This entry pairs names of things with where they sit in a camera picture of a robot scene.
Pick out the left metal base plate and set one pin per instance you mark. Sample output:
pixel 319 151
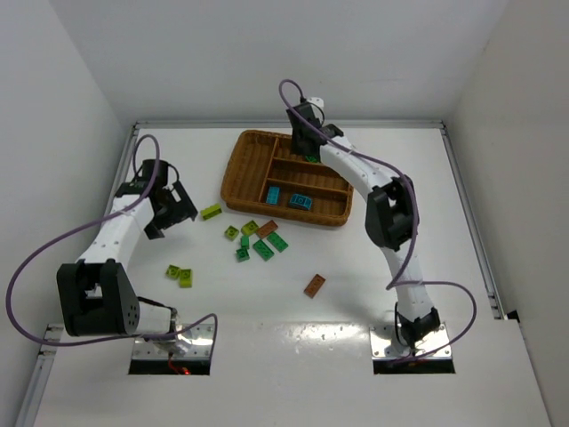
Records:
pixel 192 344

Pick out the green lego plate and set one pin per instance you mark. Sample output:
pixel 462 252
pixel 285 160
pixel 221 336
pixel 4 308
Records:
pixel 276 241

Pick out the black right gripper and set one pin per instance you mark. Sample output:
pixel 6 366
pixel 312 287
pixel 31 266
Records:
pixel 301 140

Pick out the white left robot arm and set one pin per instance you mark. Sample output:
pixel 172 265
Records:
pixel 96 296

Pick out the green square lego brick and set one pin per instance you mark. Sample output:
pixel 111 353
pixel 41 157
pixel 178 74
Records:
pixel 242 255

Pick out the lime square lego brick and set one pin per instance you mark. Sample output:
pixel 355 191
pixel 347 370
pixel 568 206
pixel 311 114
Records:
pixel 231 233

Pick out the cyan long lego brick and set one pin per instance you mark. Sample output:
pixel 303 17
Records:
pixel 273 194

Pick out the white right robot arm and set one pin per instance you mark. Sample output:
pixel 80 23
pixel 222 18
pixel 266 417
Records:
pixel 391 214

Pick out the lime lego brick left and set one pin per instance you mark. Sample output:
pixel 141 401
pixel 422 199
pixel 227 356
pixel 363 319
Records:
pixel 173 272

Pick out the green long lego brick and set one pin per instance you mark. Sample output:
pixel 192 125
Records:
pixel 261 248

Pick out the brown lego brick lone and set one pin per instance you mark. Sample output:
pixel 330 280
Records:
pixel 313 286

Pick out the lime sloped lego brick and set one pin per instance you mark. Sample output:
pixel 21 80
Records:
pixel 249 228

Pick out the lime long lego brick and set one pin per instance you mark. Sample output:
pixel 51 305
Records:
pixel 210 212

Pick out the cyan patterned round lego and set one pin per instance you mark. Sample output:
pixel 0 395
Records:
pixel 299 201

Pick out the lime lego brick right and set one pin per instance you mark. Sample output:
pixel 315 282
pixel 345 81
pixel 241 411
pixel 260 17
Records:
pixel 186 278

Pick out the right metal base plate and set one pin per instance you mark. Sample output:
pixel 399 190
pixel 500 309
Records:
pixel 385 346

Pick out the brown lego brick near basket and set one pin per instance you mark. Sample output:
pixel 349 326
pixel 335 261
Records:
pixel 266 229

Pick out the metal base plate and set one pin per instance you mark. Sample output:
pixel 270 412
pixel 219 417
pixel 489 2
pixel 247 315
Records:
pixel 385 346
pixel 192 344

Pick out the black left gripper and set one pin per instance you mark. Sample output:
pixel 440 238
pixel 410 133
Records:
pixel 173 209

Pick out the brown wicker divided basket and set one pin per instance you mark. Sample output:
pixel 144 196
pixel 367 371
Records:
pixel 261 159

